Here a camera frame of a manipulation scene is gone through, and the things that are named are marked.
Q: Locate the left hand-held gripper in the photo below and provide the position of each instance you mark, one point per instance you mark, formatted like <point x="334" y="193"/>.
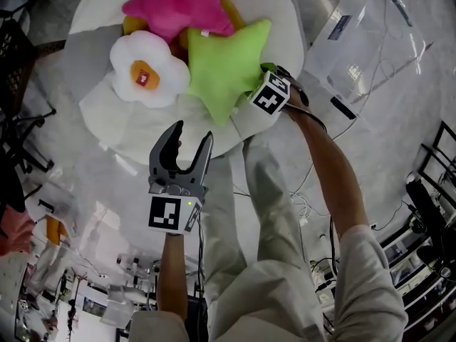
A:
<point x="162" y="216"/>

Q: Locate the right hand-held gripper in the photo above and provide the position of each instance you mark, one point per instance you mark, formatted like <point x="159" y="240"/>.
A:
<point x="270" y="96"/>

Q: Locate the green star pillow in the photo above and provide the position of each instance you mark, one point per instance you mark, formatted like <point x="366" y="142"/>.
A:
<point x="224" y="66"/>

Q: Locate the orange plush pillow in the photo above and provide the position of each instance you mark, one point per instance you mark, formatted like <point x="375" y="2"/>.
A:
<point x="232" y="11"/>

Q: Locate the white flower pillow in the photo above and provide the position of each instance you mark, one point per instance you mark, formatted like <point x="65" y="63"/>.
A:
<point x="151" y="53"/>

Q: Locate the clear plastic storage bin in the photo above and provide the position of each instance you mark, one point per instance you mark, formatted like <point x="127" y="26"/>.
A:
<point x="367" y="45"/>
<point x="85" y="219"/>

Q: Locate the pink star pillow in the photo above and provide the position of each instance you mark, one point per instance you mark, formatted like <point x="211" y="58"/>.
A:
<point x="178" y="5"/>

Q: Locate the small orange pillow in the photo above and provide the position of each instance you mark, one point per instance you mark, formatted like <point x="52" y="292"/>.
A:
<point x="53" y="230"/>

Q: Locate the coral pink pillow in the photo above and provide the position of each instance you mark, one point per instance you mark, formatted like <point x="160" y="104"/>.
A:
<point x="16" y="232"/>

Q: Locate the person's right forearm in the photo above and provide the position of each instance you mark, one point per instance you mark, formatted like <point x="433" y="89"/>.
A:
<point x="333" y="176"/>

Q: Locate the person's left forearm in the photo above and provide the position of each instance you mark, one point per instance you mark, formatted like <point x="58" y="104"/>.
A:
<point x="173" y="273"/>

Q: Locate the person's white trousers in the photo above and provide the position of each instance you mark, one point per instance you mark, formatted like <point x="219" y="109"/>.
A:
<point x="270" y="205"/>

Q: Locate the black office chair base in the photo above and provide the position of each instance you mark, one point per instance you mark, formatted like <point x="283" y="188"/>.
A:
<point x="21" y="148"/>

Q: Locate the black metal shelving rack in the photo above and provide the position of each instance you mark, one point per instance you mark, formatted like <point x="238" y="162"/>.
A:
<point x="427" y="205"/>

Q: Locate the person's white long-sleeve top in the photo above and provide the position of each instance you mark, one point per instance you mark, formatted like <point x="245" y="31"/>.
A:
<point x="367" y="283"/>

